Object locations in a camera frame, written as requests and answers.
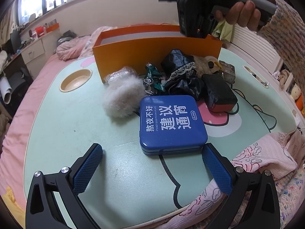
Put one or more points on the clear plastic wrap bundle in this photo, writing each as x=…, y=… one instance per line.
x=119, y=75

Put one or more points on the blue square tin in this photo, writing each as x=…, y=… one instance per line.
x=171, y=124

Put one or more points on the red container on cabinet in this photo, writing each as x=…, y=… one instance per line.
x=40, y=31

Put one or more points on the white paper roll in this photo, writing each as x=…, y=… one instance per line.
x=5, y=89

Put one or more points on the brown snack packet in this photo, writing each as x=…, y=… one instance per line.
x=228, y=72

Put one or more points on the person right hand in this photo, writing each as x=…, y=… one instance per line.
x=243, y=14

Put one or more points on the cartoon boy figurine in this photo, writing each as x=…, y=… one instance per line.
x=213, y=66

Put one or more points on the white pink fluffy scrunchie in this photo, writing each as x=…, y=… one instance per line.
x=123, y=96

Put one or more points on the orange box on cabinet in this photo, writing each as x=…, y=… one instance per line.
x=52, y=28

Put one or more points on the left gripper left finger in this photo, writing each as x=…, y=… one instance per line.
x=42, y=210

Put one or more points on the knitted sweater right forearm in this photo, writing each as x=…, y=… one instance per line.
x=285, y=32

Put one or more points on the orange cardboard box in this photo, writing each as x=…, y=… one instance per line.
x=137, y=45

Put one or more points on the green toy car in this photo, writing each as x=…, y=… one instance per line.
x=153, y=81

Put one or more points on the brown fur scrunchie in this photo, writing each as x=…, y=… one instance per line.
x=201, y=66

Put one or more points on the green hanging cloth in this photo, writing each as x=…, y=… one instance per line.
x=223, y=31

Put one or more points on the white bedside drawer cabinet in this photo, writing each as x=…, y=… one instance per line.
x=38, y=52

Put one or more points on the black satin lace scrunchie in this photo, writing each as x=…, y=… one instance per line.
x=181, y=76

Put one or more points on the black pouch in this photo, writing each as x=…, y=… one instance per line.
x=217, y=94

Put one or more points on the pink floral duvet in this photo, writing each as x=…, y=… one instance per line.
x=80, y=47

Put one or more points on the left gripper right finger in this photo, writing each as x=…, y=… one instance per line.
x=262, y=210

